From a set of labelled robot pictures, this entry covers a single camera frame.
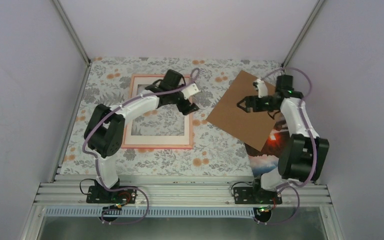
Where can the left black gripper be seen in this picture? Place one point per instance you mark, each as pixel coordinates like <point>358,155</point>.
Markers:
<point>190,109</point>

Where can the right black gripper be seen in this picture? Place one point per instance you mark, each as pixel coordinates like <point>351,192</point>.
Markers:
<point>250,100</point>

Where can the brown backing board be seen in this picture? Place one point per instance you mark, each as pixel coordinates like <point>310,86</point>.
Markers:
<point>252,128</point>

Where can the pink wooden picture frame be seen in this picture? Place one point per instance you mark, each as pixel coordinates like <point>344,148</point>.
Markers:
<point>192,132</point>

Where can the volcano landscape photo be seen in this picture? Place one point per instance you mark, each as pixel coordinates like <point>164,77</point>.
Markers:
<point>265,160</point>

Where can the white mat board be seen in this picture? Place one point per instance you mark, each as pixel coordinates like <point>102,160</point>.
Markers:
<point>159,140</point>

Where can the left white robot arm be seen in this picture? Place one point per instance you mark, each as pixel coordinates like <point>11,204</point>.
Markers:
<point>103,136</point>

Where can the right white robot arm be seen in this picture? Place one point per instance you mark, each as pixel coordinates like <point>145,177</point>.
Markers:
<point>305,152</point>

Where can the floral patterned table mat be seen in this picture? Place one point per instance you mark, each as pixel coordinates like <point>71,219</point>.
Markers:
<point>214,152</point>

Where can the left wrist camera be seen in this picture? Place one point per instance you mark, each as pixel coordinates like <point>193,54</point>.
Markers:
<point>190,90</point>

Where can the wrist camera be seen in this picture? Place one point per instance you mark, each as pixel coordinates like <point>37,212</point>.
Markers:
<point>260,87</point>
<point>190,90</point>

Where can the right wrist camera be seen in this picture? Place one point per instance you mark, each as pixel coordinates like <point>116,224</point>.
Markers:
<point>260,87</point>

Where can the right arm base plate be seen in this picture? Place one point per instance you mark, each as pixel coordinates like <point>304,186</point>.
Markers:
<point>246,195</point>

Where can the right aluminium corner post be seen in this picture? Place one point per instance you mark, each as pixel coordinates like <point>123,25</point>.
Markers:
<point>303,32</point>

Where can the aluminium corner post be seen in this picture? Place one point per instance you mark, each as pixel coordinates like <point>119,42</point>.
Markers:
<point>71,31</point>
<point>303,32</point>

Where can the slotted cable duct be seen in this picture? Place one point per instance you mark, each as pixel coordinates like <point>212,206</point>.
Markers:
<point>153,212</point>

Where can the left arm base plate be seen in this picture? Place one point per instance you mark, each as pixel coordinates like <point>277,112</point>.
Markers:
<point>98,195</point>

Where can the left aluminium corner post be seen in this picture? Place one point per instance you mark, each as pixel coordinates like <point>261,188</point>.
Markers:
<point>71,31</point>

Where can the aluminium rail beam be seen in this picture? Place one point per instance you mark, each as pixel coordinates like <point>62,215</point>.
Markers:
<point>162,190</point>

